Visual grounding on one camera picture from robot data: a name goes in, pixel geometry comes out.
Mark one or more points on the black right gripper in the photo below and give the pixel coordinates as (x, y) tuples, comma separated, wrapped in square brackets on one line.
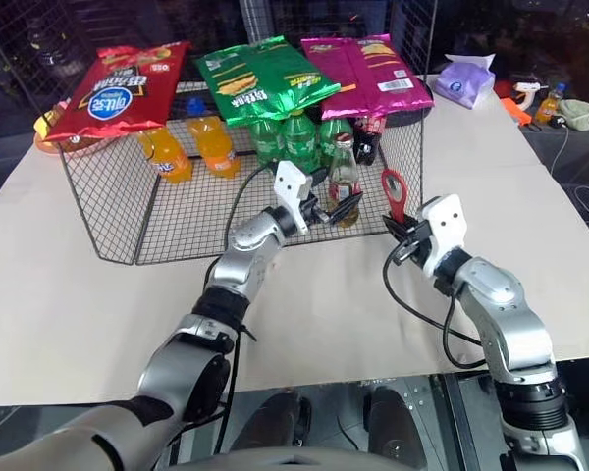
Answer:
[(416, 243)]

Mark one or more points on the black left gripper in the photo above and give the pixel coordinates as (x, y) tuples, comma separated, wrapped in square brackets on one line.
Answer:
[(315, 210)]

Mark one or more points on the clear glass bottle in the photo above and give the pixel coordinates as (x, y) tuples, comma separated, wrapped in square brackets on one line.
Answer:
[(343, 169)]

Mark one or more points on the red bottle opener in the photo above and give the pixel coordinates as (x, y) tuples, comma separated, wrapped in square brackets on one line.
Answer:
[(393, 189)]

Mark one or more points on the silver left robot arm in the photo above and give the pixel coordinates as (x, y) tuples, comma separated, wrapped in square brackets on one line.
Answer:
[(248, 247)]

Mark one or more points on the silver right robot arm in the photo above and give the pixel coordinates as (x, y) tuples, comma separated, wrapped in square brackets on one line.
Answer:
[(510, 314)]

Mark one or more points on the green soda plastic bottle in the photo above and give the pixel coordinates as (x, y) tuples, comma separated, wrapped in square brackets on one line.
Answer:
[(300, 140), (265, 142), (330, 137)]

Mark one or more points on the dark cola plastic bottle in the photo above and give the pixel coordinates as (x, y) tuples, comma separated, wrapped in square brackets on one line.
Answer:
[(368, 142)]

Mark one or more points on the orange soda plastic bottle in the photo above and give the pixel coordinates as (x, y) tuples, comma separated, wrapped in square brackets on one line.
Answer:
[(216, 144), (169, 159)]

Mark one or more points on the blue bottle cap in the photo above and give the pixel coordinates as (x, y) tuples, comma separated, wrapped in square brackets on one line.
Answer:
[(195, 105)]

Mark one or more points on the small orange drink bottle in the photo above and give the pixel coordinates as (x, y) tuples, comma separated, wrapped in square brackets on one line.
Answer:
[(550, 105)]

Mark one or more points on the magenta chips bag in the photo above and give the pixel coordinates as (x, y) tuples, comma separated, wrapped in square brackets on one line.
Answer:
[(373, 73)]

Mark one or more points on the green chips bag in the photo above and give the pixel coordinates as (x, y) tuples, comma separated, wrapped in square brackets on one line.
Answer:
[(260, 81)]

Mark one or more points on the purple tissue pack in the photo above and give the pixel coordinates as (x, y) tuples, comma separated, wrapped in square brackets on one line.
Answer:
[(464, 81)]

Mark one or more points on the orange flat plastic piece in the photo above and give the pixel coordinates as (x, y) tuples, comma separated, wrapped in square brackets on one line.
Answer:
[(516, 112)]

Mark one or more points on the white and orange hand tool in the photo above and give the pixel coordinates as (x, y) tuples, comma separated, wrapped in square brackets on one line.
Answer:
[(525, 93)]

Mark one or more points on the dark rounded shape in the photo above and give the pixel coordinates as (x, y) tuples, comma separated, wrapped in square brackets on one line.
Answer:
[(392, 422)]

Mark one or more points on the green crumpled cloth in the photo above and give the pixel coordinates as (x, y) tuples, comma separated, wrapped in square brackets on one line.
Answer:
[(579, 114)]

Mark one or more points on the red chips bag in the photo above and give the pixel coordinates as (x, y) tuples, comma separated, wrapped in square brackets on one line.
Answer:
[(115, 93)]

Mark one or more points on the grey robot torso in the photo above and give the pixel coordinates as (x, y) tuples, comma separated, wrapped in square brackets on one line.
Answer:
[(284, 463)]

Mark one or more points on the beige paper table cover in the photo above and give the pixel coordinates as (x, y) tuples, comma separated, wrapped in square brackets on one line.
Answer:
[(78, 304)]

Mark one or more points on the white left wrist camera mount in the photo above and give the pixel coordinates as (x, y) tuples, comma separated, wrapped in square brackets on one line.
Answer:
[(289, 184)]

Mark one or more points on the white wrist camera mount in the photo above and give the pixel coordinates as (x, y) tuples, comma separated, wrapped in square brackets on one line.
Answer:
[(289, 184), (444, 223)]

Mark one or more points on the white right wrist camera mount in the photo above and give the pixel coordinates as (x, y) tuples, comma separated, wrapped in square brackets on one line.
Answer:
[(444, 223)]

